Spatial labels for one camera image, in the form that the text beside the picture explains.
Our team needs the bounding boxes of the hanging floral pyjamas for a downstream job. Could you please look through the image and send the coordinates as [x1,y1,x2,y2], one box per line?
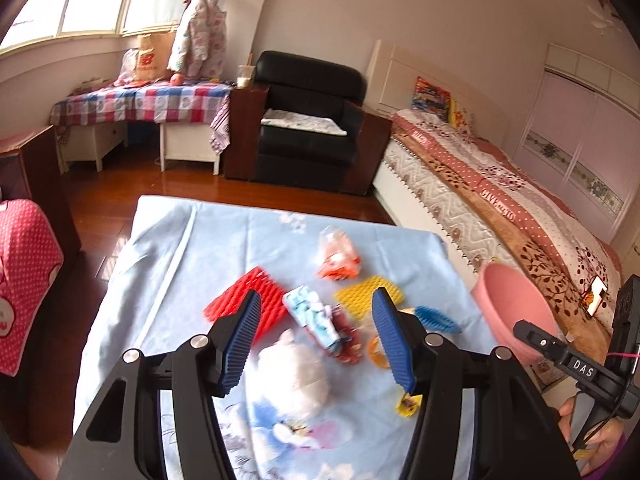
[167,0,227,84]

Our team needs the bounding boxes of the black leather armchair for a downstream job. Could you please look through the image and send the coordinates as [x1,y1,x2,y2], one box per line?
[255,51,366,192]

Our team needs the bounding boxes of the drink cup with straw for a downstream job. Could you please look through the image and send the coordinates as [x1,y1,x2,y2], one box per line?
[236,53,255,89]

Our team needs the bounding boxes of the pink plastic trash bucket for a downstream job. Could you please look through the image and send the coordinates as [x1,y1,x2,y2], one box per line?
[471,262,559,366]

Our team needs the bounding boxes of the white desk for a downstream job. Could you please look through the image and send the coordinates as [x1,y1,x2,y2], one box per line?
[58,122,220,176]

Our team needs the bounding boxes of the dark wooden nightstand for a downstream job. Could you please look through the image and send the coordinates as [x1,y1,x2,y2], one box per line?
[341,101,392,195]

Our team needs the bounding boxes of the orange white plastic bag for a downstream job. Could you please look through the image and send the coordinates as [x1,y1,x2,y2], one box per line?
[317,226,361,281]

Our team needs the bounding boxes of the red foam fruit net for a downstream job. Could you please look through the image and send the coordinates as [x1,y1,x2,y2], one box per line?
[202,265,291,346]

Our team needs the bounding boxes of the purple sleeve forearm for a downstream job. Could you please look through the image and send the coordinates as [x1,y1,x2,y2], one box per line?
[582,434,627,480]

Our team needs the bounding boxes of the blue white wrapper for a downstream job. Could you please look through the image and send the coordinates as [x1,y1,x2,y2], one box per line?
[283,285,362,364]

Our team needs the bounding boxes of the bed with floral bedding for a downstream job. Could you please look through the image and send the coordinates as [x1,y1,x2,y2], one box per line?
[382,108,622,361]

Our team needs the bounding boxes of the brown paper shopping bag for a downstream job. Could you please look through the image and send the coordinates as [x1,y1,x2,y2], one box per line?
[134,32,175,81]

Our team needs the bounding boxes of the white cushion on armchair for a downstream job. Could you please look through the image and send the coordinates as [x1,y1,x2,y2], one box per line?
[260,108,347,136]

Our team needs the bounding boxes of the white wardrobe with pink doors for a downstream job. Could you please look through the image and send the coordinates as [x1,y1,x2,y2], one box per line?
[514,44,639,244]

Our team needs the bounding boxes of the dark wooden cabinet left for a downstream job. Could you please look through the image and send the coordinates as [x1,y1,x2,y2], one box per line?
[1,126,81,263]

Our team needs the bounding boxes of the person's right hand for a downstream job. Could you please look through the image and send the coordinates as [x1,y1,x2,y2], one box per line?
[559,396,624,478]

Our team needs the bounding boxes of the window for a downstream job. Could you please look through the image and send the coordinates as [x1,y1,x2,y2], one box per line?
[1,0,186,52]

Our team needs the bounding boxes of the colourful printed pillow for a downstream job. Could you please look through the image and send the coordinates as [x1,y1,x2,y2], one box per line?
[411,77,451,122]

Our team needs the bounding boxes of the plaid tablecloth on desk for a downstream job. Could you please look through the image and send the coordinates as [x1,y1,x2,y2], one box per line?
[49,82,232,154]

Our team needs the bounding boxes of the white bed headboard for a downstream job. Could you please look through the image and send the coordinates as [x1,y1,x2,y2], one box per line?
[364,39,509,145]

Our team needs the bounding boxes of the smartphone on bed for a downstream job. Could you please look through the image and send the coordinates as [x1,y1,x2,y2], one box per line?
[584,276,608,318]

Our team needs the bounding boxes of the small yellow wrapper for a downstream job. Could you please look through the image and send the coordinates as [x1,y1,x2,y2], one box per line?
[395,393,422,418]

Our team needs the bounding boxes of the orange bread piece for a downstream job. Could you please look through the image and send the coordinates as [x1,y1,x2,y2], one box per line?
[367,336,390,370]

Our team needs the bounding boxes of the dark wooden side cabinet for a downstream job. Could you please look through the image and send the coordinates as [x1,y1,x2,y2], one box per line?
[222,82,269,181]

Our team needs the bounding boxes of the light blue floral tablecloth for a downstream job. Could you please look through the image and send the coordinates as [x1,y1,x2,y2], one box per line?
[72,194,501,480]

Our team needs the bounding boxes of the yellow foam fruit net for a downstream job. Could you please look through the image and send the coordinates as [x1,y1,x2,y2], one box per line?
[334,275,404,320]

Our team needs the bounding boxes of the red polka dot cushion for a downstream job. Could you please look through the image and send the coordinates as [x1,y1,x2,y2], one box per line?
[0,198,64,376]

